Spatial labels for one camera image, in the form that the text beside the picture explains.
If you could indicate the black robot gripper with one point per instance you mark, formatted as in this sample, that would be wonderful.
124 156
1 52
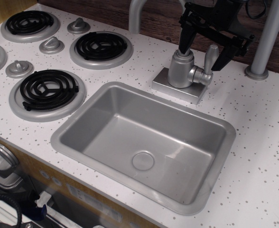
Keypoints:
218 23

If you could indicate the silver faucet lever handle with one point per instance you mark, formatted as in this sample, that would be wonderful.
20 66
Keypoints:
205 76

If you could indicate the grey vertical support pole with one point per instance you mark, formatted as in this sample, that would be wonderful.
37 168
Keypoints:
257 70

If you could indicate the silver toy faucet base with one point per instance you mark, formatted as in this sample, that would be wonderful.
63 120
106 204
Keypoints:
174 80

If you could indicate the silver curved faucet spout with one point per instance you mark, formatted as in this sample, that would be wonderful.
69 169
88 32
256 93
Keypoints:
153 16

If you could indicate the back right stove burner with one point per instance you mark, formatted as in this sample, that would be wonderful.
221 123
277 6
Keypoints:
101 50

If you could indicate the grey toy sink basin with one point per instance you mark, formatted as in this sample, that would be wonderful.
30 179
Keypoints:
169 153

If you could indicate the silver stove knob top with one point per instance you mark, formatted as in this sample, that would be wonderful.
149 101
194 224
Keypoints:
79 26

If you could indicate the silver stove knob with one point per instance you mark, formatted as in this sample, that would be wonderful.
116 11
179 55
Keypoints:
19 69
79 26
51 46

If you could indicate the silver stove knob middle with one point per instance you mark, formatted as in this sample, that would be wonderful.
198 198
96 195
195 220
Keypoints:
51 46

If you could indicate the front right stove burner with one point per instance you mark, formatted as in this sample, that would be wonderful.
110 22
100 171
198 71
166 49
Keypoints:
47 95

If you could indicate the back left stove burner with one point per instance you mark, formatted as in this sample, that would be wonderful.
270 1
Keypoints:
30 26

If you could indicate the silver stove knob lower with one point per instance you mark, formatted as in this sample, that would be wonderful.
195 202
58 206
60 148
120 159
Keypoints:
19 69

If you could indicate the silver round oven dial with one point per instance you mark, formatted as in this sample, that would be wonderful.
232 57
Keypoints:
8 162

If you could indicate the silver oven door handle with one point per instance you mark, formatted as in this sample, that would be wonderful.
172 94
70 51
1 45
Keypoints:
11 183

